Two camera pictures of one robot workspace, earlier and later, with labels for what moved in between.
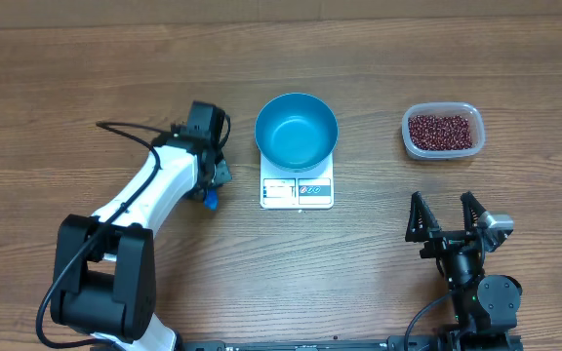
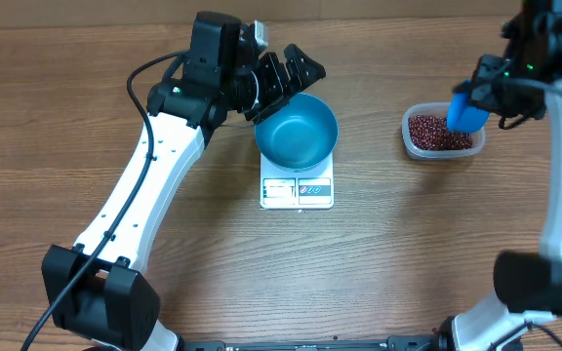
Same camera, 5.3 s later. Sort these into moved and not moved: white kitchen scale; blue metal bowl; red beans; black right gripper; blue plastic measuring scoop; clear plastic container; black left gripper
Moved: black right gripper; blue plastic measuring scoop; black left gripper
Not moved: clear plastic container; white kitchen scale; blue metal bowl; red beans
